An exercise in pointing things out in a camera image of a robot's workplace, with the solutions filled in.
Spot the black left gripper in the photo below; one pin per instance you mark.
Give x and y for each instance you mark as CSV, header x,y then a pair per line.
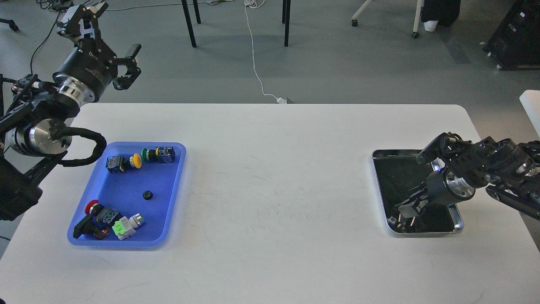
x,y
80,26

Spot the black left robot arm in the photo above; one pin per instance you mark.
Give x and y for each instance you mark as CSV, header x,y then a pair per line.
x,y
34,124

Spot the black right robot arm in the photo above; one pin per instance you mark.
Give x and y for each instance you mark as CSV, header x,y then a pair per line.
x,y
508,172

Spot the black equipment case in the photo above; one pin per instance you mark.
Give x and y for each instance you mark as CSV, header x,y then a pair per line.
x,y
515,44

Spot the yellow push button switch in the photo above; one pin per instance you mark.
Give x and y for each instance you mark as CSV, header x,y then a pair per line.
x,y
118,163

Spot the silver metal tray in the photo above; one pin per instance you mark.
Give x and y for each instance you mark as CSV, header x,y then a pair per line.
x,y
397,172

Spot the red push button switch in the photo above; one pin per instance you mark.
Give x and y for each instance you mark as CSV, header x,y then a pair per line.
x,y
103,214

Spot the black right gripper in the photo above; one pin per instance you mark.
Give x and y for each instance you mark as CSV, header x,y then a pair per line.
x,y
441,188

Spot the silver selector switch green block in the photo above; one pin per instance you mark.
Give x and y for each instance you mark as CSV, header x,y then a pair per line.
x,y
126,227

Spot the green push button switch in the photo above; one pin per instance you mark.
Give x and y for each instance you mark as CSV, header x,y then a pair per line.
x,y
164,154

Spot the blue plastic tray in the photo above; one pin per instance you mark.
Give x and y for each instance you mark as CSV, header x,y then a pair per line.
x,y
123,192

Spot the black switch with red base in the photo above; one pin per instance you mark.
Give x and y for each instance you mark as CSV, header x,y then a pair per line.
x,y
89,228

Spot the white chair base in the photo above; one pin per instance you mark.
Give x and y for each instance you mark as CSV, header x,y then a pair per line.
x,y
390,16

